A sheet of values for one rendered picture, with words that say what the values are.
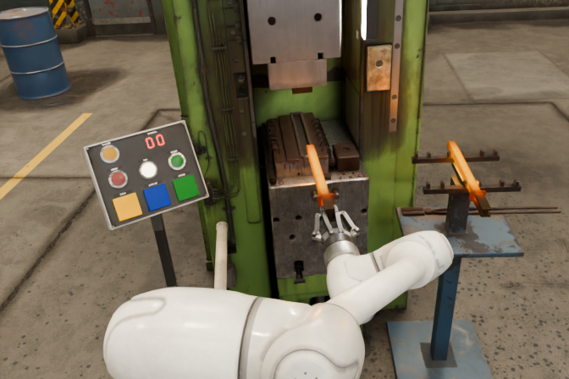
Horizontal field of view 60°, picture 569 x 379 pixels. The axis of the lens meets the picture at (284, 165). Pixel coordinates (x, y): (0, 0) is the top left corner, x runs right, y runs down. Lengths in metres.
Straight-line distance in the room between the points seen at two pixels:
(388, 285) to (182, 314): 0.43
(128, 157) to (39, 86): 4.47
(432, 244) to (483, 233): 0.86
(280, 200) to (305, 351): 1.34
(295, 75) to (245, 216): 0.71
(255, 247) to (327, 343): 1.69
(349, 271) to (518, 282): 1.88
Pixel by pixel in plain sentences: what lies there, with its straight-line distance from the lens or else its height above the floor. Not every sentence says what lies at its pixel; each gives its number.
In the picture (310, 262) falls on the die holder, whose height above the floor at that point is 0.54.
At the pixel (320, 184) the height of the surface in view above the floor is 1.07.
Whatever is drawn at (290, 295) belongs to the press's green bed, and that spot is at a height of 0.36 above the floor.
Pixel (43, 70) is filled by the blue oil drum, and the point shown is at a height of 0.30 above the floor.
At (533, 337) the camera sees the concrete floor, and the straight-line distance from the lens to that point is 2.67.
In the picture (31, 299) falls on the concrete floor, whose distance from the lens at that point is 3.12.
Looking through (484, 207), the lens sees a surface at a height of 1.00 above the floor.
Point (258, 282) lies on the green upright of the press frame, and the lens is 2.38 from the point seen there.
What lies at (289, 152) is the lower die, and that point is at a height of 0.99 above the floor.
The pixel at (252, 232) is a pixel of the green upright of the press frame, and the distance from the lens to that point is 2.19.
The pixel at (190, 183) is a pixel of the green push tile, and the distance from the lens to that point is 1.72.
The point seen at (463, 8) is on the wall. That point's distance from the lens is 7.92.
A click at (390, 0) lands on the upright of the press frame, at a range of 1.87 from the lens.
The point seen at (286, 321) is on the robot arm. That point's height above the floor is 1.44.
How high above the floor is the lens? 1.88
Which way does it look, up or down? 29 degrees down
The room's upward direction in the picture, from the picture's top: 4 degrees counter-clockwise
